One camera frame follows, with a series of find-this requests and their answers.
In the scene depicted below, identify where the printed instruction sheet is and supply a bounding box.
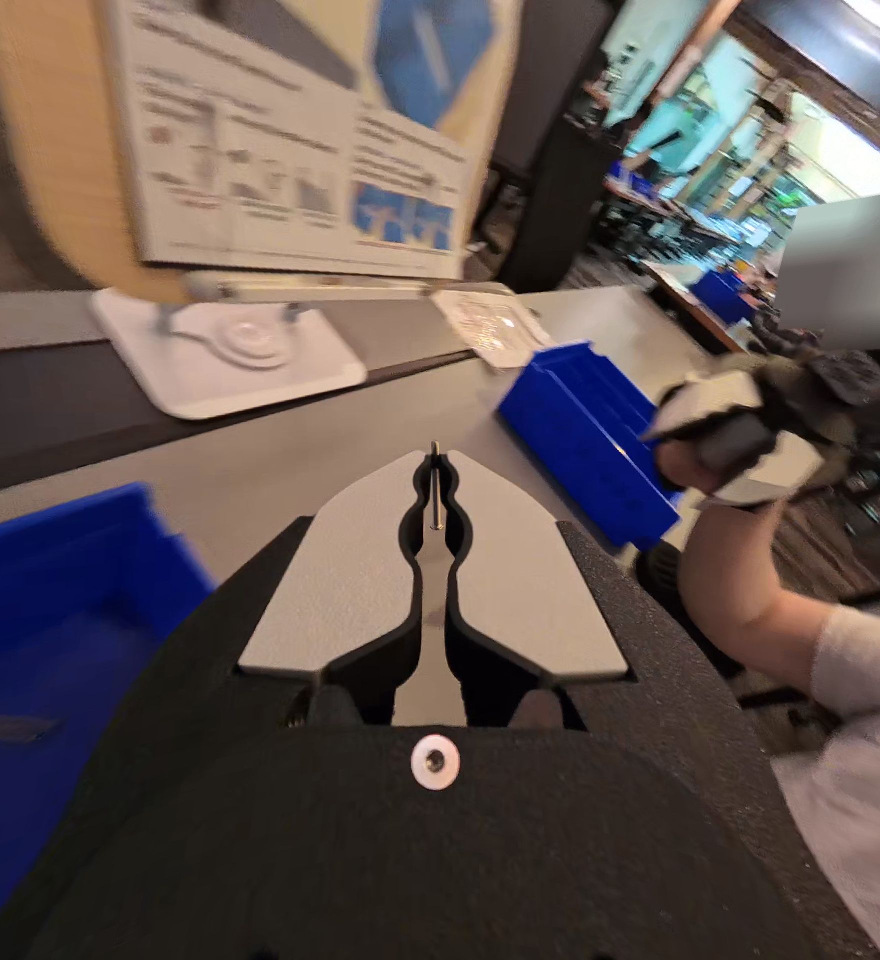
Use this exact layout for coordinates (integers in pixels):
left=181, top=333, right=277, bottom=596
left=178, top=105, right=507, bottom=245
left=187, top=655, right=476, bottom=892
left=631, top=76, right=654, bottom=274
left=106, top=0, right=525, bottom=280

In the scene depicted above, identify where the blue plastic bin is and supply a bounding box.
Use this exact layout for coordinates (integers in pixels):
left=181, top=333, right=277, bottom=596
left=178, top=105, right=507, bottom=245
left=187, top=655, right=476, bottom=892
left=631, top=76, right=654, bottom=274
left=0, top=482, right=218, bottom=942
left=495, top=341, right=683, bottom=554
left=691, top=270, right=762, bottom=325

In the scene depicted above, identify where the person's right forearm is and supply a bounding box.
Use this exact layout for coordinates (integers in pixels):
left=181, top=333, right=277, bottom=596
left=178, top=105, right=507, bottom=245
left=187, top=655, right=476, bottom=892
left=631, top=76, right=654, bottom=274
left=676, top=491, right=838, bottom=700

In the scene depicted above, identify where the white stand base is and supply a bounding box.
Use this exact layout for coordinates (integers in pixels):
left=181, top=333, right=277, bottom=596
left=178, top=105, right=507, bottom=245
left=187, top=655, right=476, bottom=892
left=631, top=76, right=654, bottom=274
left=89, top=271, right=519, bottom=421

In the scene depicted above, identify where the black framed board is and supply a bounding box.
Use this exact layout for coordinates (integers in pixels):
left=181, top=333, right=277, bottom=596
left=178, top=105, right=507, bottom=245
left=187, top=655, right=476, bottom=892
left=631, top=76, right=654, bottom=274
left=494, top=0, right=617, bottom=175

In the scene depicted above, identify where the person's right hand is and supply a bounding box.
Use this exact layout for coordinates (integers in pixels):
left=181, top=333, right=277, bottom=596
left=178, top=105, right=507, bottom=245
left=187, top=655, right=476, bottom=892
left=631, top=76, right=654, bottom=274
left=653, top=433, right=721, bottom=498

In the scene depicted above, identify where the person's white shirt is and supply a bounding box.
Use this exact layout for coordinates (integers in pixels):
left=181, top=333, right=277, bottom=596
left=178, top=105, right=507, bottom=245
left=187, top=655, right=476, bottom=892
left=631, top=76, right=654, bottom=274
left=768, top=603, right=880, bottom=960

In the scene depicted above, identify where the clear plastic bag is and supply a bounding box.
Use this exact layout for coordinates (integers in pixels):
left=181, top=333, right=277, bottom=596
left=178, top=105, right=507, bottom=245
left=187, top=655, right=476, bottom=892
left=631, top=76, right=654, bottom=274
left=431, top=288, right=555, bottom=370

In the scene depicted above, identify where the black office chair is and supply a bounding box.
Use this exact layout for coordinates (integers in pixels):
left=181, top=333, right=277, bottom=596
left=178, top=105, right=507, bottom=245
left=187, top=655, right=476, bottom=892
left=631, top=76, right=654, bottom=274
left=497, top=131, right=624, bottom=295

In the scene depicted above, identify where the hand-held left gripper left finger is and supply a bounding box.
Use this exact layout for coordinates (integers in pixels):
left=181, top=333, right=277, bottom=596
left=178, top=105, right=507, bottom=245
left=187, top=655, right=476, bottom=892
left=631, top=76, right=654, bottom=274
left=237, top=450, right=441, bottom=725

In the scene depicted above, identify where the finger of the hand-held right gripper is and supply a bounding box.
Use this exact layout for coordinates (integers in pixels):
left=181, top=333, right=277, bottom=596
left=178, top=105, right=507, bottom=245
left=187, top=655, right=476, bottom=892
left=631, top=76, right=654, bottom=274
left=638, top=370, right=765, bottom=445

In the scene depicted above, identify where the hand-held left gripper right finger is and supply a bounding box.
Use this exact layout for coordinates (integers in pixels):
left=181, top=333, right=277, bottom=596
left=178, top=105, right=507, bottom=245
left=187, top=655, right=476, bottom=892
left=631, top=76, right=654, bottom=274
left=434, top=450, right=630, bottom=727

